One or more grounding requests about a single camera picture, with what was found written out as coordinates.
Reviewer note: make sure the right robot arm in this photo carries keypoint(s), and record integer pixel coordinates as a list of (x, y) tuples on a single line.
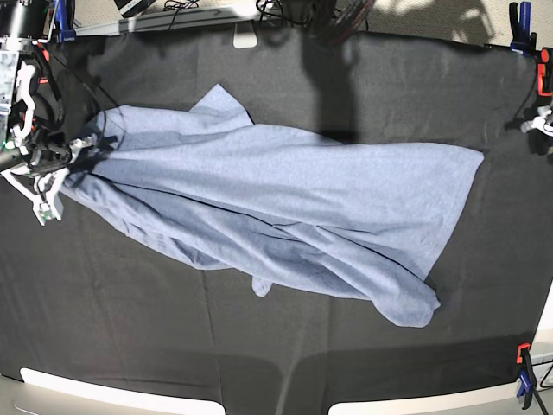
[(31, 100)]

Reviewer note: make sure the aluminium frame rail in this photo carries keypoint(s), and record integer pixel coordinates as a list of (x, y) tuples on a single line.
[(182, 19)]

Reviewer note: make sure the orange black clamp far right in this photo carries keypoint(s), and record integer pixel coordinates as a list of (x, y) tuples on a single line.
[(544, 73)]

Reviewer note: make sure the blue clamp far left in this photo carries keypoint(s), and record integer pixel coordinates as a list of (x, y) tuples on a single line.
[(63, 13)]

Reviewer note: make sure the blue clamp far right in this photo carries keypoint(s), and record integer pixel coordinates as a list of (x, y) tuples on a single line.
[(523, 40)]

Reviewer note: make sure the orange blue clamp near right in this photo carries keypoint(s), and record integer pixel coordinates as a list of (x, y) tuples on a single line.
[(526, 375)]

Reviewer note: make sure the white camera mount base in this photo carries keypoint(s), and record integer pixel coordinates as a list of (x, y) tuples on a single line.
[(244, 35)]

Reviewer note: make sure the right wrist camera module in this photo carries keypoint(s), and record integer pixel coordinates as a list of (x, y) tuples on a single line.
[(45, 211)]

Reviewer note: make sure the black table cloth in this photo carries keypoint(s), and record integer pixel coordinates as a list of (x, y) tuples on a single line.
[(80, 300)]

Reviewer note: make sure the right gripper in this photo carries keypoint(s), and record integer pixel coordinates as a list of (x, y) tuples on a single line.
[(45, 154)]

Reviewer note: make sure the light blue t-shirt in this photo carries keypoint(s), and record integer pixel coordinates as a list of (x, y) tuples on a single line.
[(214, 190)]

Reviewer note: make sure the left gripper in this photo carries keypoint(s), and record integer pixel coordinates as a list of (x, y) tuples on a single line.
[(542, 121)]

